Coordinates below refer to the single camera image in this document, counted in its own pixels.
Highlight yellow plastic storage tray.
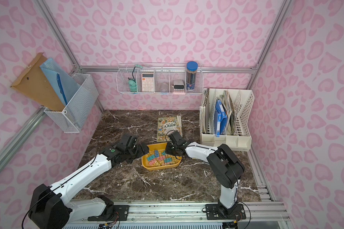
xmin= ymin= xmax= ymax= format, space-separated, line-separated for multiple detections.
xmin=141 ymin=142 xmax=182 ymax=171

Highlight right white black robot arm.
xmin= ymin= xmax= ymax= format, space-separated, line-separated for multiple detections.
xmin=165 ymin=131 xmax=245 ymax=215

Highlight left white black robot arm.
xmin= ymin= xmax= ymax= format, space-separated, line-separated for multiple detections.
xmin=25 ymin=134 xmax=149 ymax=229

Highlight illustrated children's history book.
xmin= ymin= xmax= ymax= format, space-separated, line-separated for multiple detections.
xmin=156 ymin=115 xmax=183 ymax=142

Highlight blue file folder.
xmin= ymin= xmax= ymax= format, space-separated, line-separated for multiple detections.
xmin=214 ymin=99 xmax=227 ymax=137

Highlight white plastic file organizer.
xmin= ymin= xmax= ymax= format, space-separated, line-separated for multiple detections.
xmin=199 ymin=88 xmax=254 ymax=152

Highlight small digital clock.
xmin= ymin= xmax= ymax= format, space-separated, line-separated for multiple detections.
xmin=172 ymin=80 xmax=185 ymax=94

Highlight clear glass cup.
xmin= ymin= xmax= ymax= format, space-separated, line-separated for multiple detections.
xmin=160 ymin=83 xmax=170 ymax=93

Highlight papers in file organizer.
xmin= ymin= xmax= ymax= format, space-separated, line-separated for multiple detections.
xmin=199 ymin=88 xmax=237 ymax=136

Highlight white desk calculator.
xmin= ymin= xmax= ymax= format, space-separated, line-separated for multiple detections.
xmin=141 ymin=73 xmax=154 ymax=92

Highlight blue lid pencil tube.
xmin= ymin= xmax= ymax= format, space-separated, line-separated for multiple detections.
xmin=186 ymin=61 xmax=198 ymax=91

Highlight light blue document folder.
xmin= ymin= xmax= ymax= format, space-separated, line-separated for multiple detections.
xmin=40 ymin=58 xmax=80 ymax=106

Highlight blue pen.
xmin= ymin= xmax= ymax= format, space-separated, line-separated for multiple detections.
xmin=56 ymin=73 xmax=68 ymax=105

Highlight brown kraft envelope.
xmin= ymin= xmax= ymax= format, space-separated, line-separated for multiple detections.
xmin=11 ymin=53 xmax=65 ymax=112

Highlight white mesh wall basket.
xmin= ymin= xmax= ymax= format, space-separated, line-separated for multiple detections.
xmin=44 ymin=73 xmax=99 ymax=133

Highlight white wire wall shelf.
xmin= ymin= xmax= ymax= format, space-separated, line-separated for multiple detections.
xmin=116 ymin=63 xmax=204 ymax=94

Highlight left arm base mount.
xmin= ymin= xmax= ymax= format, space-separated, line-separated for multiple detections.
xmin=88 ymin=196 xmax=130 ymax=221

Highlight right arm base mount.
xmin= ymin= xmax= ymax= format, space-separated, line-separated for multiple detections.
xmin=202 ymin=203 xmax=247 ymax=221

